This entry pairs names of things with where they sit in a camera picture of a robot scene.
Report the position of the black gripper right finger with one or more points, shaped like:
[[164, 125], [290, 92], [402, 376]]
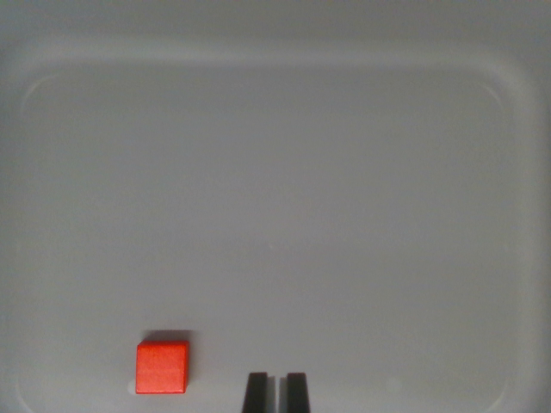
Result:
[[298, 393]]

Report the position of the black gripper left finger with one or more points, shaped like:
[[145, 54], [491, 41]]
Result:
[[256, 393]]

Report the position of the red block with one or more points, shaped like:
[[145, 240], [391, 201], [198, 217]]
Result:
[[162, 367]]

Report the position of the white plastic tray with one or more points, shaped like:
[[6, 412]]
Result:
[[275, 193]]

